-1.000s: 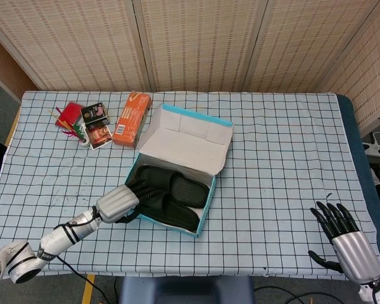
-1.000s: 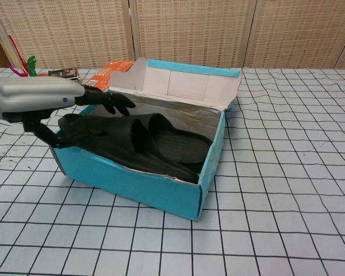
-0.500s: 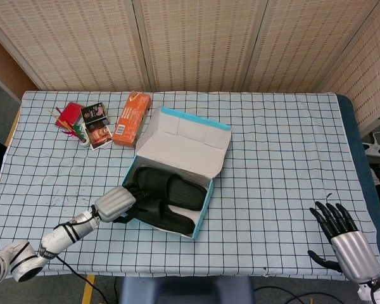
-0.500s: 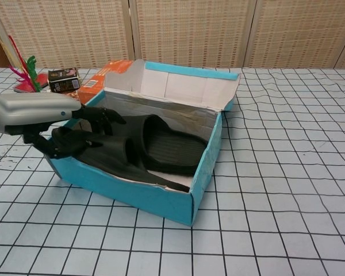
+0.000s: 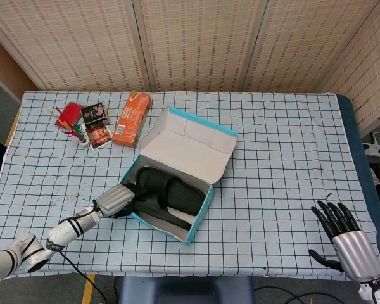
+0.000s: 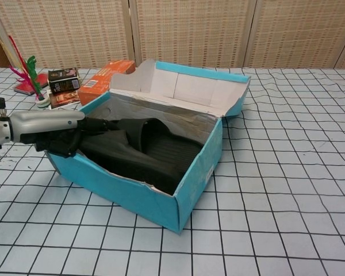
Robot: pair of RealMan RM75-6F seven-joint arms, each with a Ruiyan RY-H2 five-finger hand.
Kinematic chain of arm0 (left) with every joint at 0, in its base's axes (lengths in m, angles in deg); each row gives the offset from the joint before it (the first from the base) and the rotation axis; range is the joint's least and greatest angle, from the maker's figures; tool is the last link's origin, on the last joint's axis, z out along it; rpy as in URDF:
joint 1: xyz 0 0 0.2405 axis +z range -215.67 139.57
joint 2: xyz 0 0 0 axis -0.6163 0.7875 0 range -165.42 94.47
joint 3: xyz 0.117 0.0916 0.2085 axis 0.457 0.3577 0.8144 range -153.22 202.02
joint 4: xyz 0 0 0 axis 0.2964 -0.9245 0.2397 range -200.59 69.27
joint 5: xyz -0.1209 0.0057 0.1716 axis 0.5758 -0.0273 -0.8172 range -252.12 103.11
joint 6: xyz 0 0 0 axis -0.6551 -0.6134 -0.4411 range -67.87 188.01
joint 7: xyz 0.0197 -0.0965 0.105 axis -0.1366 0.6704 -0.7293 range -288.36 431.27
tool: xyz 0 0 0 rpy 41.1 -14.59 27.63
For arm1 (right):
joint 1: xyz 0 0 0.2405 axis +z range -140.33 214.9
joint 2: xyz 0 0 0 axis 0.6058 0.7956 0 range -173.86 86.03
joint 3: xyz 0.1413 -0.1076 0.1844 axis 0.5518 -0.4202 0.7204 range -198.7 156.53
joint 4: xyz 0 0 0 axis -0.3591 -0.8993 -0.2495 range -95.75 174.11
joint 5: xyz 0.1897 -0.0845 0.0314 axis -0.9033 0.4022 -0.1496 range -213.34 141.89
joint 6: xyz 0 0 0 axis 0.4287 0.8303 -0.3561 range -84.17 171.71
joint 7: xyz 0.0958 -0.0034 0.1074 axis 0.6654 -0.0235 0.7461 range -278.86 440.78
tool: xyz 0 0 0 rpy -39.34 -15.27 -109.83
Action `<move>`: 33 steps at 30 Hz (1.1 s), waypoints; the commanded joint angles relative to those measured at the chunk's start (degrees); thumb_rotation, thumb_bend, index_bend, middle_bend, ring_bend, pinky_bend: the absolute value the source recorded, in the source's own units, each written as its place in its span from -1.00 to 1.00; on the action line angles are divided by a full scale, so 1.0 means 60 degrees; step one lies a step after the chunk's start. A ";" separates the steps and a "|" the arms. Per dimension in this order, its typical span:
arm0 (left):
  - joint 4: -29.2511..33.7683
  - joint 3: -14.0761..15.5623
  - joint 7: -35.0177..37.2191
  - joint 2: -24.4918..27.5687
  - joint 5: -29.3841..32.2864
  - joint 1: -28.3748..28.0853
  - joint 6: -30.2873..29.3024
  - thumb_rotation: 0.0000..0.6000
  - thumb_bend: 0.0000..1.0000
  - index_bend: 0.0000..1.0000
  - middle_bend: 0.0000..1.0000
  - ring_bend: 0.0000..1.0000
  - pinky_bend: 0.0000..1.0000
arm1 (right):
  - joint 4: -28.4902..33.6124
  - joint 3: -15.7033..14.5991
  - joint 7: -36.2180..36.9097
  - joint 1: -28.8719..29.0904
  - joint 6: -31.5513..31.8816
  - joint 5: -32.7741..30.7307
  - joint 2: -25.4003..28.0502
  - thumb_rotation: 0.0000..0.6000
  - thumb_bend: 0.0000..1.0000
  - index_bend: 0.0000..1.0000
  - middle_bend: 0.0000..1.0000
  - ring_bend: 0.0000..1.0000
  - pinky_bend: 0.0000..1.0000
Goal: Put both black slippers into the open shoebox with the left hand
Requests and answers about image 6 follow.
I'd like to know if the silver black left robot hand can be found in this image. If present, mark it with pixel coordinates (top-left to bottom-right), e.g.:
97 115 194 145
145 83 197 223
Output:
10 110 116 159

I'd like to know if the black rubber slipper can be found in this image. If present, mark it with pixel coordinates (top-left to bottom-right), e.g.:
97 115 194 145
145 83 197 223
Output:
79 129 182 197
109 117 204 181

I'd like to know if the blue cardboard shoe box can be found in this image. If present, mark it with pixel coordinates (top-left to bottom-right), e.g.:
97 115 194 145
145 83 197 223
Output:
45 59 252 233

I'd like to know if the orange cardboard box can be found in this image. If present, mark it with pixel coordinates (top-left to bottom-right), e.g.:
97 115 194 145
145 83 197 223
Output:
77 59 136 106

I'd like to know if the brown printed photo card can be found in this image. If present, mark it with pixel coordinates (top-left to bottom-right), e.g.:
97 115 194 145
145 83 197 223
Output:
48 89 81 110

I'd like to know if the red flat case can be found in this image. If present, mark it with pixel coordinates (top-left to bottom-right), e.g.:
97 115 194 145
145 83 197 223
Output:
13 73 49 95

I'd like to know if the pink green feather shuttlecock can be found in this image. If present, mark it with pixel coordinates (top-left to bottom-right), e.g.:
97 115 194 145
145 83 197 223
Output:
7 34 50 109

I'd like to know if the beige woven screen panel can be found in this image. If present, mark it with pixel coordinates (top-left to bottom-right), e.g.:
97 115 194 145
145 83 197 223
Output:
247 0 345 70
132 0 256 70
0 0 136 70

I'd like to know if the blue grid check tablecloth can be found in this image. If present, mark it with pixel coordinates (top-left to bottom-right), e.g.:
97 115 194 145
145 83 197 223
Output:
0 66 345 276

